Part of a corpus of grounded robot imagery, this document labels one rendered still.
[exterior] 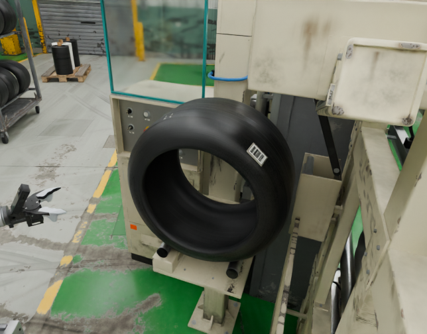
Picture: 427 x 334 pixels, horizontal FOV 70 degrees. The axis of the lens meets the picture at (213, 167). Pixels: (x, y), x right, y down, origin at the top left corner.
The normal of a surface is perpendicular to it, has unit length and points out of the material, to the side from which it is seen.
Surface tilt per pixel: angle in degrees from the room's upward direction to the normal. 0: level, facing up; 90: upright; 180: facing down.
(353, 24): 90
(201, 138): 79
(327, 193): 90
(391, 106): 72
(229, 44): 90
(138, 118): 90
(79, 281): 0
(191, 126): 43
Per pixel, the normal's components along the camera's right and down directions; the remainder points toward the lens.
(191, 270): 0.05, -0.87
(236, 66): -0.33, 0.45
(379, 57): -0.29, 0.16
